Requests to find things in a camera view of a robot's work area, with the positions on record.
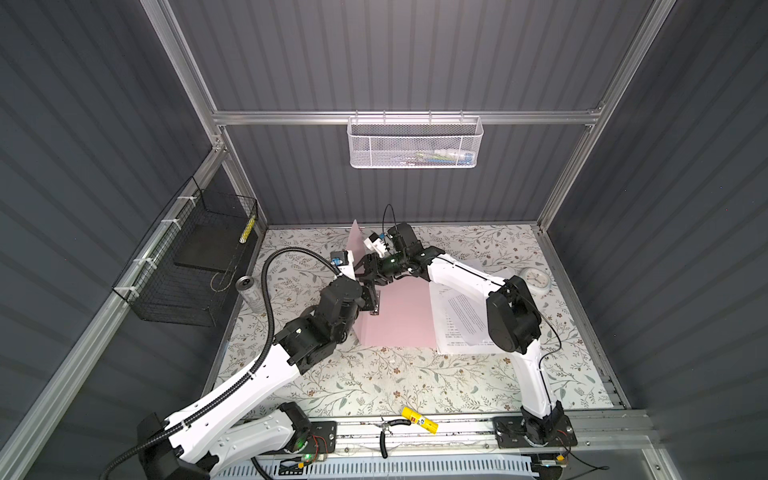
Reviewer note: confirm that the pink file folder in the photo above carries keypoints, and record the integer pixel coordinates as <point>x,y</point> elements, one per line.
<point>405,319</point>

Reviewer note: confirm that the printed paper sheet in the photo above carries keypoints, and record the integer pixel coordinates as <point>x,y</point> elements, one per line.
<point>465,315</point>
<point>444,324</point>

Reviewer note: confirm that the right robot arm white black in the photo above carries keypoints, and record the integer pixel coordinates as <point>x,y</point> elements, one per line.
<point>513,320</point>

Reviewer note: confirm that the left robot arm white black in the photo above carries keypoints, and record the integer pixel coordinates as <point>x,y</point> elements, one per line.
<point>208,435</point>

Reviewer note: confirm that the silver metal can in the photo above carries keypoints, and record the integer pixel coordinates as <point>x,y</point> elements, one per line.
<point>250,291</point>

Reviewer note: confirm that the yellow tube in basket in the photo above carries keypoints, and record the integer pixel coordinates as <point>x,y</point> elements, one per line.
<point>243,238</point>

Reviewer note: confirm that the yellow marker pen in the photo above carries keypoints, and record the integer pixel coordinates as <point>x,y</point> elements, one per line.
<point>416,418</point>

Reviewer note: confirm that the black notebook in basket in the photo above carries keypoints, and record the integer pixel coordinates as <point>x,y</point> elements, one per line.
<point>210,248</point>

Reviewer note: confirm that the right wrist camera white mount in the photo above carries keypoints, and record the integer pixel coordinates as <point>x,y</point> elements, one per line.
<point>377,243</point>

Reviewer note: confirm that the white wire mesh basket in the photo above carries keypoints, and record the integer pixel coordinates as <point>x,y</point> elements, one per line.
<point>414,141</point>

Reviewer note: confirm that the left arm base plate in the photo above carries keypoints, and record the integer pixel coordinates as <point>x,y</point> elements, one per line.
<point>320,439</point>

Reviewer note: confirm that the black wire basket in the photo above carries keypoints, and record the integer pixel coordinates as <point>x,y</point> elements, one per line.
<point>185,272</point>

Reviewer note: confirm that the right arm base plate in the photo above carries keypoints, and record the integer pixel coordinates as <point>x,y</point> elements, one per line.
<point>518,431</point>

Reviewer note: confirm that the aluminium front rail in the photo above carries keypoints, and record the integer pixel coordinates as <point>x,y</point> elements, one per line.
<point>594,429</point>

